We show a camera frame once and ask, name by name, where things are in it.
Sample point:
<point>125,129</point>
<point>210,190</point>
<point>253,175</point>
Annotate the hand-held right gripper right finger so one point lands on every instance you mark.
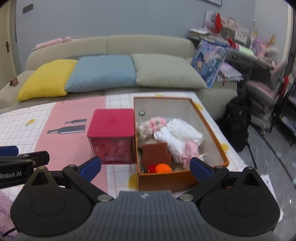
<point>200,169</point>

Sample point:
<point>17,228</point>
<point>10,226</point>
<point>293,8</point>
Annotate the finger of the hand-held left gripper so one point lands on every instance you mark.
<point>39,157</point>
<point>8,151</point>

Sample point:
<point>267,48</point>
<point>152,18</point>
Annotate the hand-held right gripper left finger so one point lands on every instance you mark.
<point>90,168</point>

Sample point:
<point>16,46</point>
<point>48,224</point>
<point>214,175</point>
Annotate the pink cloth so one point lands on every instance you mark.
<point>190,150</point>

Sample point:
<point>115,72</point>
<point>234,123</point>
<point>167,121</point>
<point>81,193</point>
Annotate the orange crochet toy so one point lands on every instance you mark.
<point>164,168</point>

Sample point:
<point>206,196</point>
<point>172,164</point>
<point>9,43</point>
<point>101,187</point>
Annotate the orange cardboard box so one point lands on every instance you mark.
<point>161,180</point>

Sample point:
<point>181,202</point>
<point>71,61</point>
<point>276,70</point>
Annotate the white cloth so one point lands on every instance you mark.
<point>178,132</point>

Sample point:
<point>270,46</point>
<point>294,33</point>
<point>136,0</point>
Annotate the brown vase-shaped foam piece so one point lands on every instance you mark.
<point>155,155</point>

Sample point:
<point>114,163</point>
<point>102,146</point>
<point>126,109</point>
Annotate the red crochet toy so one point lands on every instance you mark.
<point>152,169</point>

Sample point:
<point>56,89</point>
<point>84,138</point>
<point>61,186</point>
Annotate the pink and white knitted piece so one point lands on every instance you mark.
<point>152,124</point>

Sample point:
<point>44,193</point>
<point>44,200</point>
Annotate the checked fruit-print tablecloth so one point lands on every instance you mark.
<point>23,120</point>

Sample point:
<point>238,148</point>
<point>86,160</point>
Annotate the purple fluffy rug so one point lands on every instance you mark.
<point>4,208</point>

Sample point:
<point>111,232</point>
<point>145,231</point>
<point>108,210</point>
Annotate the red-lidded clear storage box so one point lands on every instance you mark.
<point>111,120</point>

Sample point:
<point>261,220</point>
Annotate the pink table mat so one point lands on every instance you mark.
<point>69,109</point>

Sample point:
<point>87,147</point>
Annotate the black backpack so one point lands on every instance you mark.
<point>237,120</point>

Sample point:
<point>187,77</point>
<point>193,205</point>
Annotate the small brown stand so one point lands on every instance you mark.
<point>14,82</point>

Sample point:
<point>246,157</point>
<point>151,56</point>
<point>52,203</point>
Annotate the yellow pillow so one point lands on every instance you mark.
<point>46,81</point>

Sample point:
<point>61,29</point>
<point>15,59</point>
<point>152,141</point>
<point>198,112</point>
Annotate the light blue pillow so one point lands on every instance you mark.
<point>101,74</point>

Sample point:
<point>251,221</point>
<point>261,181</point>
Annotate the pink desk chair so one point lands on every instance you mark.
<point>261,90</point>

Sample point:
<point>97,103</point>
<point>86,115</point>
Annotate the stack of folders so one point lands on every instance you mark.
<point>230,73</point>

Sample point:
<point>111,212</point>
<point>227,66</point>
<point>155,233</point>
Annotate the grey-green pillow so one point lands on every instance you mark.
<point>166,71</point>

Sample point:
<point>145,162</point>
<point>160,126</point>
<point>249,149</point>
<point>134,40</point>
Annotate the black metal rack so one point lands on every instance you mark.
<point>286,109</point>

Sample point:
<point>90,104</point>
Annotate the printed figure pillow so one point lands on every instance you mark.
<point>208,60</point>

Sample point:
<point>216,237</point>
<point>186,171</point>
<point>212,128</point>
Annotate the long pink plush toy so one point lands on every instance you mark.
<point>50,42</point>

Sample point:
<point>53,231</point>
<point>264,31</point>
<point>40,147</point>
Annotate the cluttered desk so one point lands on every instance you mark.
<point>249,58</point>

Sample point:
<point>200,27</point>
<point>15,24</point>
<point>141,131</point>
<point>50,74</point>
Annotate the stack of papers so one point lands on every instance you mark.
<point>201,33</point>

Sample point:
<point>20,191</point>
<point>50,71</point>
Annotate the beige sofa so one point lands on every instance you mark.
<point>148,44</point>

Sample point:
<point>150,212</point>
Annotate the purple bag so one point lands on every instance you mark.
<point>261,47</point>

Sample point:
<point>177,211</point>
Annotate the red hanging ornament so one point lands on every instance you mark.
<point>218,22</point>

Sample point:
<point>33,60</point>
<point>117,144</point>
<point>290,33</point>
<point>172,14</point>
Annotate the grey wall switch plate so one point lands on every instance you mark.
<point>28,8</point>

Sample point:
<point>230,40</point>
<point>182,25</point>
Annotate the framed wall picture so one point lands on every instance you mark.
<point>214,2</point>

